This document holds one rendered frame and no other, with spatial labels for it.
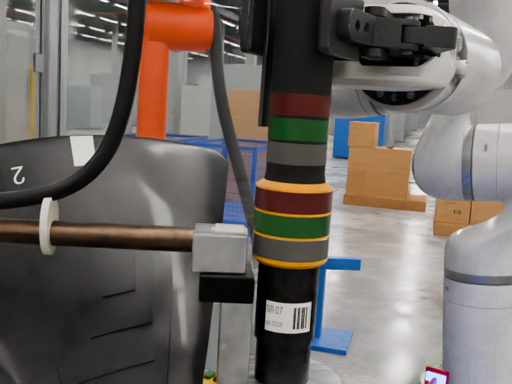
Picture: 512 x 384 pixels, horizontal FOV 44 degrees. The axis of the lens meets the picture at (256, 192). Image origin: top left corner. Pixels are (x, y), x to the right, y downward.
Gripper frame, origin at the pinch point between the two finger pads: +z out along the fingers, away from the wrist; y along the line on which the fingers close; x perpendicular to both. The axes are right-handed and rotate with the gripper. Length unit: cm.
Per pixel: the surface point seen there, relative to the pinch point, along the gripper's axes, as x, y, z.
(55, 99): -6, 70, -43
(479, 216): -118, 151, -743
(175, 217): -12.8, 11.5, -4.2
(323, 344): -145, 138, -307
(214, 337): -63, 70, -94
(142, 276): -16.0, 10.4, 0.3
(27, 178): -10.7, 21.1, 1.1
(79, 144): -8.2, 20.4, -3.1
